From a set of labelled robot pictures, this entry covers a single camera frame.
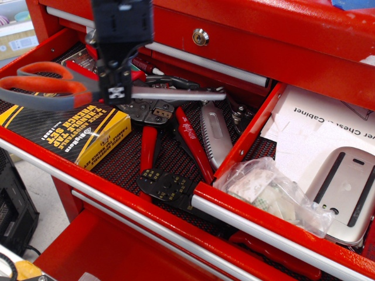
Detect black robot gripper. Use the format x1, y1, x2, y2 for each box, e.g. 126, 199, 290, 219
85, 1, 154, 105

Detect orange grey handled scissors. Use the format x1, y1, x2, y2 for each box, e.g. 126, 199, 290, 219
1, 61, 226, 111

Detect large open red drawer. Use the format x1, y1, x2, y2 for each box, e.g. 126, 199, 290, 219
0, 28, 296, 281

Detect black red drawer liner mat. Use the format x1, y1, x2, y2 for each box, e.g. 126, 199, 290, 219
0, 42, 277, 235

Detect red lower drawer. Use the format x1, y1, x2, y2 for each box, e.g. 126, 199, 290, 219
35, 210, 218, 280

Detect small open red drawer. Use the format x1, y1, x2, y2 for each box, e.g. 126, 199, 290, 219
192, 83, 374, 280

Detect red marker pen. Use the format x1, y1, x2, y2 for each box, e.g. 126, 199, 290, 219
132, 57, 165, 76

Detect socket bit set package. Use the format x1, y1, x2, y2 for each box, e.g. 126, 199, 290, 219
61, 48, 97, 74

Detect grey black pliers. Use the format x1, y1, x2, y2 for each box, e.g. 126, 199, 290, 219
133, 74, 226, 91

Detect red black ratchet crimping tool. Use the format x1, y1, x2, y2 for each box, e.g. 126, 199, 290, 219
66, 45, 175, 127

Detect yellow black tap wrench box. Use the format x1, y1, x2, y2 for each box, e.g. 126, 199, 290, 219
1, 102, 131, 170

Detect silver cabinet lock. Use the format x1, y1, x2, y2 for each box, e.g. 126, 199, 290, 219
192, 28, 209, 46

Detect red tool chest cabinet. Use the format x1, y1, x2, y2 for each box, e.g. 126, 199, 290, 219
26, 1, 374, 280

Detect black device on floor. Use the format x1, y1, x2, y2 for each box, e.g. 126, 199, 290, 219
1, 149, 39, 256

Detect clear plastic bag of parts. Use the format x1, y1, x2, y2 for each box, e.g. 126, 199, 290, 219
213, 157, 335, 238

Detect white cabinet manual paper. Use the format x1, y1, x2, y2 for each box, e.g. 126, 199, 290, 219
261, 85, 374, 191

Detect red handled wire crimper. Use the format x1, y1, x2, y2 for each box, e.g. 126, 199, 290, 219
137, 107, 213, 214

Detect silver wireless mouse upside down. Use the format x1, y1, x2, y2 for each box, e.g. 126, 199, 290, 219
306, 146, 374, 246

